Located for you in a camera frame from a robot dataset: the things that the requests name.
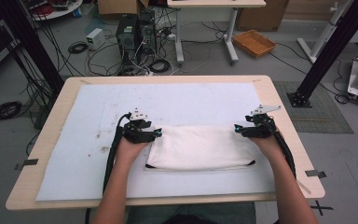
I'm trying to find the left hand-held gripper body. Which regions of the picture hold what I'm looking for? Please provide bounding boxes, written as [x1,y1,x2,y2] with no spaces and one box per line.
[123,107,156,145]

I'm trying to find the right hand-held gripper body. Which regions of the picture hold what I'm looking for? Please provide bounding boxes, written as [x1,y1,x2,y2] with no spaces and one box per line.
[242,105,282,139]

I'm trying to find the white tank top black trim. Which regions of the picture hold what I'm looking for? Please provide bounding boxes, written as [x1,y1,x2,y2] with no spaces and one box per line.
[145,124,257,172]

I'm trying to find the person's right hand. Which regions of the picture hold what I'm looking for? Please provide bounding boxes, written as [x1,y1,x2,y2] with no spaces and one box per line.
[249,133,283,163]

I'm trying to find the person's left hand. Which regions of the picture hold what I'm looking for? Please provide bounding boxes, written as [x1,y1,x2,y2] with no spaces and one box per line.
[115,135,151,166]

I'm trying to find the white foam mat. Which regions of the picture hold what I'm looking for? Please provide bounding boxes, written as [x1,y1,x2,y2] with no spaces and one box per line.
[35,82,276,202]

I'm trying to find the grey floor mat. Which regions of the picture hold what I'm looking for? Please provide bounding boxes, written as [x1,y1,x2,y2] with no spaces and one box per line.
[273,80,354,135]

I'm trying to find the black tape strip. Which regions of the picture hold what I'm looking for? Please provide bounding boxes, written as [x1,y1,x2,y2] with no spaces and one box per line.
[304,169,327,179]
[14,158,39,171]

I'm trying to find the thin wooden strip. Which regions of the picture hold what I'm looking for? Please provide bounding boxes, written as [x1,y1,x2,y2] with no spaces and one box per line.
[296,179,312,196]

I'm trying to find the orange woven basket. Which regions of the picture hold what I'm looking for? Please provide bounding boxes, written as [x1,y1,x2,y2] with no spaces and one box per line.
[231,29,278,59]

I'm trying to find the person's grey-green pants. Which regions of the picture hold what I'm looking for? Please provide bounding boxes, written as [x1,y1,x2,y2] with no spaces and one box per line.
[125,202,257,224]

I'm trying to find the black computer tower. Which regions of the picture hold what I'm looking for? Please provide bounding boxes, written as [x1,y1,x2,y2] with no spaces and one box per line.
[137,10,158,63]
[116,14,139,66]

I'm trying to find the black tape cross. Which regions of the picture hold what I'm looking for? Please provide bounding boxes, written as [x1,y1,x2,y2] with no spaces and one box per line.
[310,200,335,217]

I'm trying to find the small white box device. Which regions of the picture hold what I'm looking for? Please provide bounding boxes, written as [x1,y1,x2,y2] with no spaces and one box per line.
[86,27,106,50]

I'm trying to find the large cardboard box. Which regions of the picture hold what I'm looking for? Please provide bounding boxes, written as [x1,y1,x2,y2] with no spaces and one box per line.
[236,0,291,33]

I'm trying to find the white metal stand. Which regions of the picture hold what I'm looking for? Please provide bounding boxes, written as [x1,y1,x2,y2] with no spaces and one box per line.
[296,0,358,64]

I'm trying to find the white-legged wooden desk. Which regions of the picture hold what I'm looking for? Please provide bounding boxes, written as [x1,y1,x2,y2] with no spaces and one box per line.
[166,0,267,65]

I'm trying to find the round white table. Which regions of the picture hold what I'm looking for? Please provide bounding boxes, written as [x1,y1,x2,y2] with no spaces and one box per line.
[21,0,84,22]

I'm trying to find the black sleeved gripper cable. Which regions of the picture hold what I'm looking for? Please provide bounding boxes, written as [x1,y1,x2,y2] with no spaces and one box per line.
[265,119,297,180]
[102,112,132,194]

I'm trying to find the coiled black cable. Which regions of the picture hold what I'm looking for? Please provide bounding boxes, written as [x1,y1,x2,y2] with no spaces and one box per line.
[67,41,90,55]
[148,59,172,75]
[0,100,23,122]

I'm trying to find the black aluminium post with base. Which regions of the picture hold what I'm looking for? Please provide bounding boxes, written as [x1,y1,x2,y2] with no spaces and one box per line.
[286,0,358,109]

